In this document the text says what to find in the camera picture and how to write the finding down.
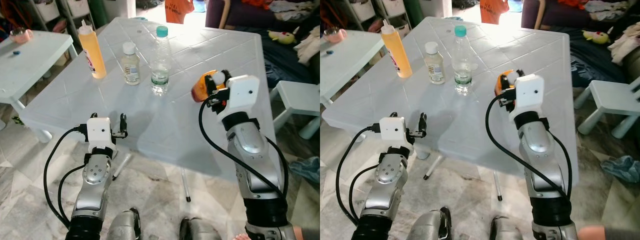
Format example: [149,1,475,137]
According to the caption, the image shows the large white plastic table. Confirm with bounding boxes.
[321,16,581,203]
[20,16,278,203]

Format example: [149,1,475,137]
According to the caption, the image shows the clear teal-capped water bottle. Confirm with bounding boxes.
[451,25,474,96]
[151,25,173,96]

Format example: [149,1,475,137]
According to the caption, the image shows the dark sofa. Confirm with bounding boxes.
[205,0,321,91]
[520,0,640,88]

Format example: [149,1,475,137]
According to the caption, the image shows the small clear white-capped bottle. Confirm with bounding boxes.
[120,42,141,86]
[424,41,446,85]

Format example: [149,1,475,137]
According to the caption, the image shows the orange sauce squeeze bottle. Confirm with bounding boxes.
[381,18,413,79]
[78,20,107,80]

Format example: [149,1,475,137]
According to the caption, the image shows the yellow plush toy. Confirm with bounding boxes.
[267,30,297,46]
[581,30,612,45]

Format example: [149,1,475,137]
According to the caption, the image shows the orange cloth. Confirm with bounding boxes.
[480,0,510,25]
[165,0,195,25]

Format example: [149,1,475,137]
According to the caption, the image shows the small white plastic table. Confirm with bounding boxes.
[0,30,79,117]
[320,30,385,108]

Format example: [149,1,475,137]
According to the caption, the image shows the white plastic stool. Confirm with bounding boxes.
[575,77,640,140]
[272,80,321,141]

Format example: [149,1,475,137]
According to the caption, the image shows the cream white cloth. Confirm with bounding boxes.
[294,25,321,66]
[607,22,640,66]

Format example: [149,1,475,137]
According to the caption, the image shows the grey robot left leg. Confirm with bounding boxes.
[106,207,143,240]
[410,206,453,240]

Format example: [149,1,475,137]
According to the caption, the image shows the grey robot leg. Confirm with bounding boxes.
[410,206,453,240]
[178,216,223,240]
[489,215,532,240]
[106,207,143,240]

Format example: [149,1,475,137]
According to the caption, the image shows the pink cup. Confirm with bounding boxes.
[324,28,347,43]
[10,28,33,43]

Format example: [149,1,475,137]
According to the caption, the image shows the crumpled blue-grey cloth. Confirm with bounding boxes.
[600,155,640,185]
[289,156,321,187]

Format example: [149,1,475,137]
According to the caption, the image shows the white storage shelf unit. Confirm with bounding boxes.
[340,0,408,33]
[27,0,96,36]

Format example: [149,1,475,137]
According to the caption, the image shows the grey robot right leg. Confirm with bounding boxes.
[489,215,532,240]
[178,216,223,240]

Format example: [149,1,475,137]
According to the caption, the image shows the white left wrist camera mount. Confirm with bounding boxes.
[86,117,112,151]
[379,116,407,150]

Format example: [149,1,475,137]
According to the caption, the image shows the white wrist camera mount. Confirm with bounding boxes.
[509,74,545,123]
[86,117,112,151]
[222,75,261,117]
[379,116,407,150]

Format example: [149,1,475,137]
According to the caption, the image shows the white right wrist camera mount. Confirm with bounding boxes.
[509,74,545,123]
[222,75,261,117]

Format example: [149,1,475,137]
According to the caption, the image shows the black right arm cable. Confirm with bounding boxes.
[485,94,573,200]
[198,97,291,201]

